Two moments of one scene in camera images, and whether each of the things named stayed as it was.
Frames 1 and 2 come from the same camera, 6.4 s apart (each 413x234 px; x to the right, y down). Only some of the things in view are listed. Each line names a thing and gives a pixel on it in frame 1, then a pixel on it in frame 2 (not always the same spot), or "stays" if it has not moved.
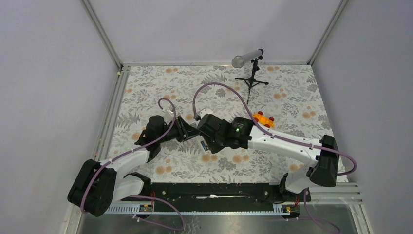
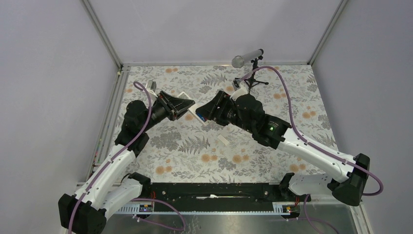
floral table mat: x=283 y=98 stays
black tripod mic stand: x=251 y=80 stays
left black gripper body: x=177 y=131 to x=166 y=108
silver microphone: x=238 y=61 stays
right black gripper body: x=215 y=144 to x=228 y=113
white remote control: x=203 y=145 to x=193 y=108
